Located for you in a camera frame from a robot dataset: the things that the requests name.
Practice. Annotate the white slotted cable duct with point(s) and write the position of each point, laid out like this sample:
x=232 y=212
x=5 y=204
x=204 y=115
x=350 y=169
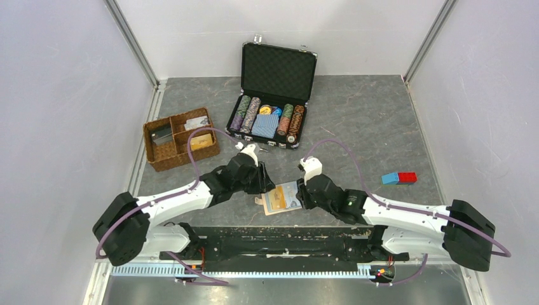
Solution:
x=174 y=269

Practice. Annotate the black poker chip case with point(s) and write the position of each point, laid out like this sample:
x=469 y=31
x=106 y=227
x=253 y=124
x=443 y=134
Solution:
x=278 y=76

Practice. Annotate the blue dealer button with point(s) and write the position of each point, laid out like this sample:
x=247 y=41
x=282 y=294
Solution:
x=276 y=111

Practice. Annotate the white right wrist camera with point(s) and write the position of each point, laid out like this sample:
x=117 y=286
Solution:
x=312 y=167

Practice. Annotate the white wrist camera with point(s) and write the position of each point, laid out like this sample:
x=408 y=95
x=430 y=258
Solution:
x=312 y=167
x=250 y=150

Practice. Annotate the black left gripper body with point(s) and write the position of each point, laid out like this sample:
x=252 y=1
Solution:
x=255 y=182

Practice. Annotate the aluminium frame post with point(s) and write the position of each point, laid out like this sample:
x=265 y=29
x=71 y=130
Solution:
x=429 y=39
x=128 y=34

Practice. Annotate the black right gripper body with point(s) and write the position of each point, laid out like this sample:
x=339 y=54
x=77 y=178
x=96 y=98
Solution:
x=307 y=201

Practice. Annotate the red green chip stack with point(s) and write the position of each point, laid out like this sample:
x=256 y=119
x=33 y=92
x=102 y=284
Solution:
x=285 y=119

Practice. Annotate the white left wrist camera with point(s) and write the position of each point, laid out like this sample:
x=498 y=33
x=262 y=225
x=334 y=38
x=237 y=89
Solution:
x=250 y=150

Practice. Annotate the red toy brick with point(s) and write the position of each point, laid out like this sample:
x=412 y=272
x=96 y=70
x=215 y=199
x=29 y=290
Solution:
x=407 y=178

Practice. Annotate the gold card in basket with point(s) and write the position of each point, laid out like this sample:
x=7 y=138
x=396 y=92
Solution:
x=201 y=141

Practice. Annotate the yellow dealer button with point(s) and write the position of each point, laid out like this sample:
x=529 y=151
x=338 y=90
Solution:
x=265 y=109

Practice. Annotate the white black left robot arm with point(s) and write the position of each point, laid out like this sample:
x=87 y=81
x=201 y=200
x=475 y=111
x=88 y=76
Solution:
x=132 y=226

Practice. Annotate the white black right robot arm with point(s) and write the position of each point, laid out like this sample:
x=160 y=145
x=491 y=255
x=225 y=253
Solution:
x=456 y=231

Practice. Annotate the purple grey chip stack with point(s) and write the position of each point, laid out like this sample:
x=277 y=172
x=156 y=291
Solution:
x=250 y=115

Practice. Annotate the blue playing card deck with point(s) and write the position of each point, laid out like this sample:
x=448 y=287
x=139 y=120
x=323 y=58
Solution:
x=265 y=125

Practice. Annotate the dark card in basket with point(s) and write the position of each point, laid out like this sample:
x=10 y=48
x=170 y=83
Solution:
x=162 y=135

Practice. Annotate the right aluminium frame post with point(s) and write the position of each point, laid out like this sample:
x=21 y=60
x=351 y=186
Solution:
x=429 y=39

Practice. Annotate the gold card in holder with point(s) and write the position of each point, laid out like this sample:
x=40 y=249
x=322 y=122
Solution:
x=275 y=200

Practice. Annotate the brown orange chip stack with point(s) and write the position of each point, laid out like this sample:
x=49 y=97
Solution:
x=295 y=124

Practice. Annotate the blue toy brick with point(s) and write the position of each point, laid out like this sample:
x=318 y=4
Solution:
x=390 y=179

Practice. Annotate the left aluminium frame post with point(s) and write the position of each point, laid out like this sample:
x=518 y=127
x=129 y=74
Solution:
x=128 y=34

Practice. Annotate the purple green chip stack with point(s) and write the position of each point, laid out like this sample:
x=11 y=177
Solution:
x=240 y=112

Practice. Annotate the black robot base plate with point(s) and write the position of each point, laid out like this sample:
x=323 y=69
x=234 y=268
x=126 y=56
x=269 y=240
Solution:
x=287 y=248

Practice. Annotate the brown woven divided basket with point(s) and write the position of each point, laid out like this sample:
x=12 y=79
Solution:
x=174 y=153

